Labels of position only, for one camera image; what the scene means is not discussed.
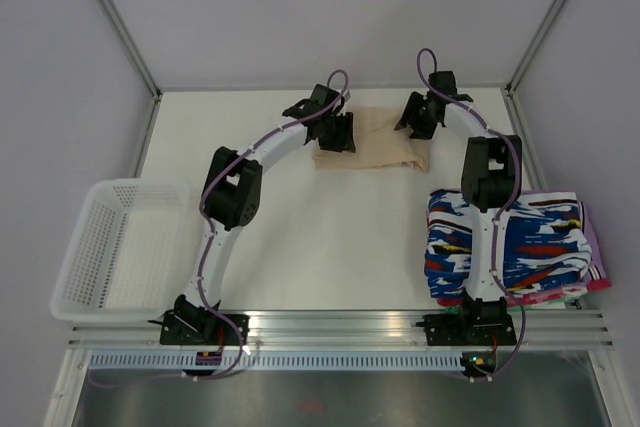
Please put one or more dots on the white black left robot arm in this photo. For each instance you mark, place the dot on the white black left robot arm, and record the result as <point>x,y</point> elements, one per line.
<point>232,193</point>

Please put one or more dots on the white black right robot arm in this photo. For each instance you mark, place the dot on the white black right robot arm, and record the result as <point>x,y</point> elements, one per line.
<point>490,179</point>

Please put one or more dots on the white slotted cable duct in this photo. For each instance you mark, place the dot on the white slotted cable duct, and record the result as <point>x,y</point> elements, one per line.
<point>277,360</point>

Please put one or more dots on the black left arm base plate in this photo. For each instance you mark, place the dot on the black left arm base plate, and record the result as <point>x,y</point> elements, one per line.
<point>212,331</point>

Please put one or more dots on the blue patterned folded trousers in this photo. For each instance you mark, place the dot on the blue patterned folded trousers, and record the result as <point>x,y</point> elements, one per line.
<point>545,247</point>

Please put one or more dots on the aluminium mounting rail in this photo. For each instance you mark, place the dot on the aluminium mounting rail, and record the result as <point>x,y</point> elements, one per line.
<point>404,330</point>

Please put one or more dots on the right aluminium frame post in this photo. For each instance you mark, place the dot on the right aluminium frame post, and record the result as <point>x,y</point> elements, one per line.
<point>550,17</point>

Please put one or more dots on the white perforated plastic basket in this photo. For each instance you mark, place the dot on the white perforated plastic basket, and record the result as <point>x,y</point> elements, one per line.
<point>121,264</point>

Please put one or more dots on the left aluminium frame post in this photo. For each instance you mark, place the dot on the left aluminium frame post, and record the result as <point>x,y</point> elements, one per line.
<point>131,50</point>

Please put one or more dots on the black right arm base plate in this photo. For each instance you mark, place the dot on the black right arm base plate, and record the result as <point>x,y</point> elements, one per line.
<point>470,331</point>

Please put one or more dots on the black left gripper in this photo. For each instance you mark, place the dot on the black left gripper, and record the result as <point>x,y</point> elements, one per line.
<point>344,141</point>

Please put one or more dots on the folded clothes stack underneath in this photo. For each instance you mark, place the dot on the folded clothes stack underneath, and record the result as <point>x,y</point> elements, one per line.
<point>597,277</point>

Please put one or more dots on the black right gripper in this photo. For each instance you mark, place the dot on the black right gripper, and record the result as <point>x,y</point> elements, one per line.
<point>422,131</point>

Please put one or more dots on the aluminium frame post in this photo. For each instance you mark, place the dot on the aluminium frame post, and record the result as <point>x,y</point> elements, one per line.
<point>550,17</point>
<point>131,50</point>

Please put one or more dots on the beige trousers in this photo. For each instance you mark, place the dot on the beige trousers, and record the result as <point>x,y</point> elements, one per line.
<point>378,144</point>

